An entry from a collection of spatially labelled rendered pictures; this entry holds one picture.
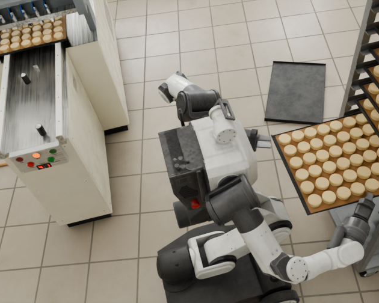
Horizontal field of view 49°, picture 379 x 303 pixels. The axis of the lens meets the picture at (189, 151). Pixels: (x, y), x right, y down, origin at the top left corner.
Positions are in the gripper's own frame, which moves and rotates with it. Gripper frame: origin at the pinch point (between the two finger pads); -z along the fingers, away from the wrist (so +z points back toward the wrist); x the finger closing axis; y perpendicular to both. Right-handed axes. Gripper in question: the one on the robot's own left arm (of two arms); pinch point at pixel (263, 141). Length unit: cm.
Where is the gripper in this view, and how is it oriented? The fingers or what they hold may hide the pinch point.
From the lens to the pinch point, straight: 178.8
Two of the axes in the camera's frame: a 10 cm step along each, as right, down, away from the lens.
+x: -1.3, -5.9, -7.9
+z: -9.5, -1.6, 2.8
